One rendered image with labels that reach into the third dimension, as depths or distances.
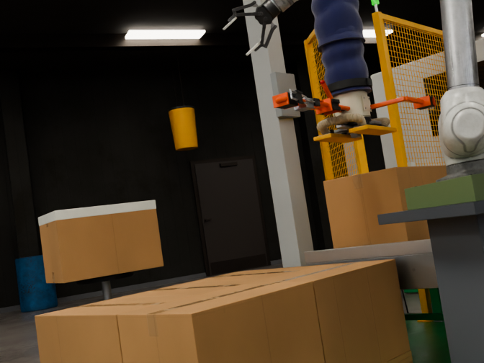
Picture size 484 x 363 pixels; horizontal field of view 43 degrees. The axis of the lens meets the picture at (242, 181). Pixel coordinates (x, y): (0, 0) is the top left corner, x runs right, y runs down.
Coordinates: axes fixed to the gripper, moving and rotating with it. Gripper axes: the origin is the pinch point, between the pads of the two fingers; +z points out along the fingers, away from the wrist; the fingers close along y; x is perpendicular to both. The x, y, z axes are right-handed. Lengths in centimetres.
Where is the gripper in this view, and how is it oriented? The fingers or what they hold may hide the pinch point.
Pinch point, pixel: (237, 40)
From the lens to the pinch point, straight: 249.6
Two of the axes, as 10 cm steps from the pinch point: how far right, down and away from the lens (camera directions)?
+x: -0.6, -3.0, 9.5
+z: -7.4, 6.5, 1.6
